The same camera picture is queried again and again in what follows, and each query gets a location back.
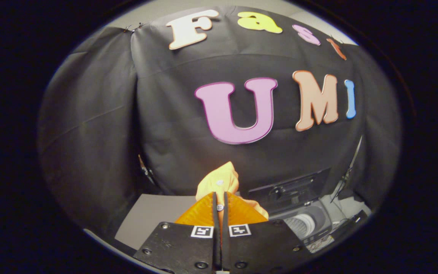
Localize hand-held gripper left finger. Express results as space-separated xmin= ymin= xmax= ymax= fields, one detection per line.
xmin=133 ymin=191 xmax=221 ymax=272

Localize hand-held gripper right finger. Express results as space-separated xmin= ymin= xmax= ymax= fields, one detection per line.
xmin=221 ymin=191 xmax=311 ymax=272

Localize black box on floor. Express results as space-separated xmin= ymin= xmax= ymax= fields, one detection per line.
xmin=350 ymin=209 xmax=368 ymax=226

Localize thin metal backdrop stand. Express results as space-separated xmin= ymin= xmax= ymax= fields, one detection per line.
xmin=331 ymin=135 xmax=364 ymax=202
xmin=138 ymin=154 xmax=156 ymax=186

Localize beige cabinet with dark frame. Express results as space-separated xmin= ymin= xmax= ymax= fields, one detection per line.
xmin=114 ymin=193 xmax=204 ymax=252

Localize black backdrop cloth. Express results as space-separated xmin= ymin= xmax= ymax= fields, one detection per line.
xmin=37 ymin=6 xmax=402 ymax=233

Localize orange garment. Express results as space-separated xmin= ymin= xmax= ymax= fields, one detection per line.
xmin=195 ymin=161 xmax=269 ymax=229

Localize thin floor cables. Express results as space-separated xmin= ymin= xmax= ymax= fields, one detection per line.
xmin=306 ymin=228 xmax=336 ymax=254

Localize grey washing machine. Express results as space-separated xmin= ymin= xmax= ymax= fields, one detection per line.
xmin=248 ymin=167 xmax=368 ymax=252

